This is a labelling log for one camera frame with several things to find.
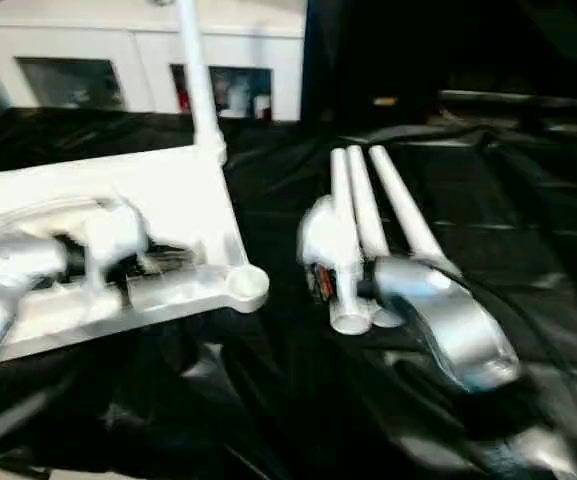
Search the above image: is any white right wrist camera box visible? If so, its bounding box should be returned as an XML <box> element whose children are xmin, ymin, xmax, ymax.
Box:
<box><xmin>296</xmin><ymin>194</ymin><xmax>365</xmax><ymax>282</ymax></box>

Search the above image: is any white glass-door cabinet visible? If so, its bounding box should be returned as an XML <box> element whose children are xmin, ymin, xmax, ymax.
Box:
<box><xmin>0</xmin><ymin>0</ymin><xmax>308</xmax><ymax>122</ymax></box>

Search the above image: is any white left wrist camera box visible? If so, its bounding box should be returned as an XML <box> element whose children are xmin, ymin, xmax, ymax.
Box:
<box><xmin>82</xmin><ymin>197</ymin><xmax>153</xmax><ymax>292</ymax></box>

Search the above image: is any long dark metal bar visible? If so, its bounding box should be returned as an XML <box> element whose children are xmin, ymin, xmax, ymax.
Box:
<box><xmin>440</xmin><ymin>89</ymin><xmax>577</xmax><ymax>110</ymax></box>

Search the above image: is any white plastic table top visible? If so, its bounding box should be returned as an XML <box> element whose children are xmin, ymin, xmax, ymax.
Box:
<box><xmin>0</xmin><ymin>142</ymin><xmax>270</xmax><ymax>367</ymax></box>

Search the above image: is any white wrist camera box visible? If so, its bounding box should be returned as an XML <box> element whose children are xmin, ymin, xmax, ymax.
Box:
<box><xmin>296</xmin><ymin>194</ymin><xmax>365</xmax><ymax>282</ymax></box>
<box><xmin>82</xmin><ymin>197</ymin><xmax>153</xmax><ymax>292</ymax></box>

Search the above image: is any white plastic table leg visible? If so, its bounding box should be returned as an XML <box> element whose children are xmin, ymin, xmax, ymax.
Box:
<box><xmin>175</xmin><ymin>0</ymin><xmax>230</xmax><ymax>162</ymax></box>
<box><xmin>367</xmin><ymin>144</ymin><xmax>462</xmax><ymax>280</ymax></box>
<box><xmin>346</xmin><ymin>144</ymin><xmax>405</xmax><ymax>330</ymax></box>
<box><xmin>328</xmin><ymin>148</ymin><xmax>372</xmax><ymax>336</ymax></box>

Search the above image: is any black shiny mat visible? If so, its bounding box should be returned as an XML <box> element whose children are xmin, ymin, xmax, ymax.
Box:
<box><xmin>0</xmin><ymin>107</ymin><xmax>577</xmax><ymax>480</ymax></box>

